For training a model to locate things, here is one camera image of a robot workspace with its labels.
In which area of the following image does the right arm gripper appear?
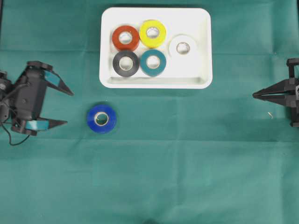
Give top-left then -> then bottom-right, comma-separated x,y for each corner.
252,58 -> 299,127

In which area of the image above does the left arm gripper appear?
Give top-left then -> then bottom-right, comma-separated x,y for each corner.
11,61 -> 74,136

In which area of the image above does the blue tape roll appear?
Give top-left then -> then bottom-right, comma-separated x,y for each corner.
86,105 -> 117,133

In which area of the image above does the black tape roll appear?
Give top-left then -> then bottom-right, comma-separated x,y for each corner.
113,50 -> 139,77

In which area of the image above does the red tape roll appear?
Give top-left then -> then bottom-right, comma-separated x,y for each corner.
112,25 -> 140,51

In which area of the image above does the white tape roll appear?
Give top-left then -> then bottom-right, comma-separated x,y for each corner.
169,35 -> 198,60

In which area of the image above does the teal tape roll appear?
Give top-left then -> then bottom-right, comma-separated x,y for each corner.
140,49 -> 166,77

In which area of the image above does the yellow tape roll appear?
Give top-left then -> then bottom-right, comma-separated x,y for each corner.
139,20 -> 166,48

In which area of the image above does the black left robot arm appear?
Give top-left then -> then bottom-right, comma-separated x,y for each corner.
0,61 -> 73,136

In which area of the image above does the white plastic tray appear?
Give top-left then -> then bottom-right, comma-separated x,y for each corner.
99,7 -> 213,89

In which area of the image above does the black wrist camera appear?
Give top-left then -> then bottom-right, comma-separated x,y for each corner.
14,66 -> 47,120

